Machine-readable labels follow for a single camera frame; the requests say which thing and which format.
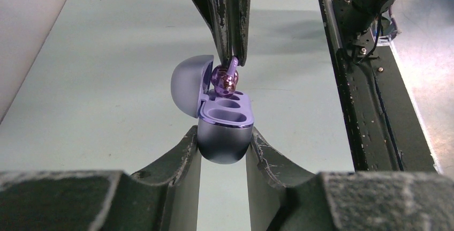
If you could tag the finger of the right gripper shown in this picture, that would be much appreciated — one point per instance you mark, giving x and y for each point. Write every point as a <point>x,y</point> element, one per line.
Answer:
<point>205,8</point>
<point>238,20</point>

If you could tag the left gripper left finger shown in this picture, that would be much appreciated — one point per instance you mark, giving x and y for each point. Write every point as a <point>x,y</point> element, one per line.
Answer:
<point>164,195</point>

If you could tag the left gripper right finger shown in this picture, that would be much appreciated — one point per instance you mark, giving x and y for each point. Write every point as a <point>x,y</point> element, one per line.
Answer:
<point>284,196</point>

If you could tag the purple earbud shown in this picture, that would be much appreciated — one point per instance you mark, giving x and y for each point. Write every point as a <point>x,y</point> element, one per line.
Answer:
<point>225,80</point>

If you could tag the purple earbud charging case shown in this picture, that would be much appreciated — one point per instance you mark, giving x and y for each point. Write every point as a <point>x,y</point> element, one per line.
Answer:
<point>224,124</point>

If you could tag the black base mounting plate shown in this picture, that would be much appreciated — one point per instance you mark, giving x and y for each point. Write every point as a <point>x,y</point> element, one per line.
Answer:
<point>382,124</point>

